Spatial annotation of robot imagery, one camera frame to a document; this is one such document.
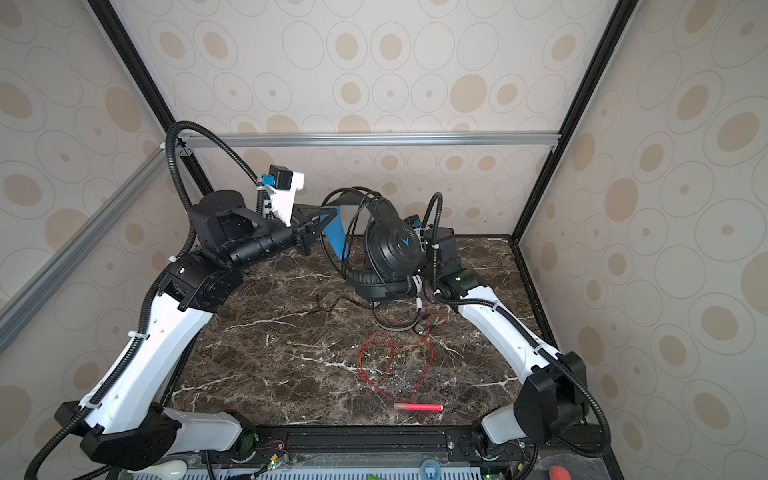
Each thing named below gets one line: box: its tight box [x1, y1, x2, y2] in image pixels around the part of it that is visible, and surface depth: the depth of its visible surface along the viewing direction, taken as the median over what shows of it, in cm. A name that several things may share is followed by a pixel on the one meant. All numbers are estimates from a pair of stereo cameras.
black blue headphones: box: [326, 193, 425, 301], surface depth 45 cm
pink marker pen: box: [393, 403, 444, 412], surface depth 82 cm
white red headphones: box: [372, 296, 430, 337], surface depth 96 cm
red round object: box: [549, 465, 572, 480], surface depth 70 cm
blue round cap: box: [420, 459, 441, 480], surface depth 71 cm
